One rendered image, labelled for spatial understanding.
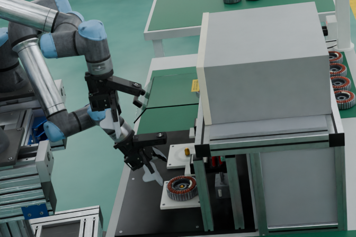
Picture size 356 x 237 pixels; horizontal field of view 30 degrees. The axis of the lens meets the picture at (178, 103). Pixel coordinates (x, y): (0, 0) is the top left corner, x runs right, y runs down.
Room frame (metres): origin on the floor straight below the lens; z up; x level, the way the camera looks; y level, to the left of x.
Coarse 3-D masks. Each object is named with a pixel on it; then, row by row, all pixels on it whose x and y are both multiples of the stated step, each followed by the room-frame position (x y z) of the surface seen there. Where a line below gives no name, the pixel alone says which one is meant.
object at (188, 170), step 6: (192, 156) 1.92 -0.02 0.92; (192, 162) 1.88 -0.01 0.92; (204, 162) 1.87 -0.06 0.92; (210, 162) 1.90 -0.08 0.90; (216, 162) 1.89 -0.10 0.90; (186, 168) 1.91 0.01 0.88; (192, 168) 1.87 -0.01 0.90; (210, 168) 1.86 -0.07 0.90; (216, 168) 1.86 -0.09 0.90; (222, 168) 1.85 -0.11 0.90; (186, 174) 1.88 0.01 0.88; (192, 174) 1.88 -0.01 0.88; (222, 174) 1.89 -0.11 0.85; (222, 180) 1.86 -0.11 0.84
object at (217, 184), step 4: (216, 176) 1.91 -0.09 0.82; (224, 176) 1.91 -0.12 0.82; (216, 180) 1.89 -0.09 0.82; (224, 180) 1.88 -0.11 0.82; (216, 184) 1.87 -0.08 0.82; (220, 184) 1.86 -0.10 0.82; (224, 184) 1.86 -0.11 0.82; (228, 184) 1.86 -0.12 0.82; (216, 188) 1.86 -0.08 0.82; (220, 188) 1.85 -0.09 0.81; (224, 188) 1.85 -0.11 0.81; (228, 188) 1.85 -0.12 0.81; (216, 192) 1.86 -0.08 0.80; (224, 192) 1.85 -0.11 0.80; (228, 192) 1.85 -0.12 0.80; (224, 196) 1.85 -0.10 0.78; (228, 196) 1.85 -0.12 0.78
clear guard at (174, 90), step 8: (152, 80) 2.26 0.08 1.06; (160, 80) 2.25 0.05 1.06; (168, 80) 2.24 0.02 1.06; (176, 80) 2.23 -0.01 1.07; (184, 80) 2.21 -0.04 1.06; (144, 88) 2.29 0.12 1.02; (152, 88) 2.20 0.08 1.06; (160, 88) 2.18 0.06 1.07; (168, 88) 2.17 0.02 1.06; (176, 88) 2.16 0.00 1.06; (184, 88) 2.15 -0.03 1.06; (144, 96) 2.20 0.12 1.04; (152, 96) 2.13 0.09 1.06; (160, 96) 2.12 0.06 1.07; (168, 96) 2.11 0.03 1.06; (176, 96) 2.10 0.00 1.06; (184, 96) 2.09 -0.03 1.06; (192, 96) 2.08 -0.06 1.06; (144, 104) 2.11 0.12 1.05; (152, 104) 2.07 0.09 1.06; (160, 104) 2.06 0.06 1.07; (168, 104) 2.05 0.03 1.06; (176, 104) 2.04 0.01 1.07; (184, 104) 2.03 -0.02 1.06; (192, 104) 2.03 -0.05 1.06; (136, 112) 2.13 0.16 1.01; (136, 120) 2.06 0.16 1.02
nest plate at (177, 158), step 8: (176, 144) 2.23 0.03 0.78; (184, 144) 2.22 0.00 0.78; (192, 144) 2.21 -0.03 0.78; (176, 152) 2.17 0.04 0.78; (184, 152) 2.16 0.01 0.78; (192, 152) 2.16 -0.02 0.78; (168, 160) 2.13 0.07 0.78; (176, 160) 2.12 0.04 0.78; (184, 160) 2.11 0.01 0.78; (168, 168) 2.09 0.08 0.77
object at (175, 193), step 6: (174, 180) 1.94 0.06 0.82; (180, 180) 1.94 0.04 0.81; (186, 180) 1.94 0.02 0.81; (192, 180) 1.92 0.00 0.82; (168, 186) 1.91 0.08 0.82; (174, 186) 1.93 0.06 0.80; (180, 186) 1.92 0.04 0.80; (186, 186) 1.91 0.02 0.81; (192, 186) 1.89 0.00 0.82; (168, 192) 1.88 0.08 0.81; (174, 192) 1.87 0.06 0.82; (180, 192) 1.86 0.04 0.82; (186, 192) 1.86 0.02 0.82; (192, 192) 1.87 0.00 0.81; (174, 198) 1.87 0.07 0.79; (180, 198) 1.86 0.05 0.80; (186, 198) 1.86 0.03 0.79
